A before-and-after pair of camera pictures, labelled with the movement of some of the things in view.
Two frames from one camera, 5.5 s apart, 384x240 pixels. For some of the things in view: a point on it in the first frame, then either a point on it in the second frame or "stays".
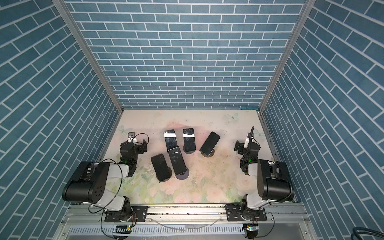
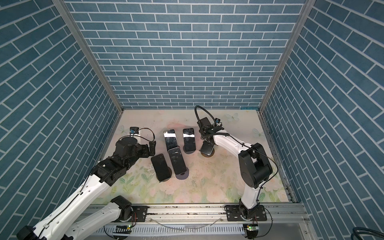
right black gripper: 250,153 → 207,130
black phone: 210,143 stays
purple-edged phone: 177,159 stays
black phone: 189,139 stays
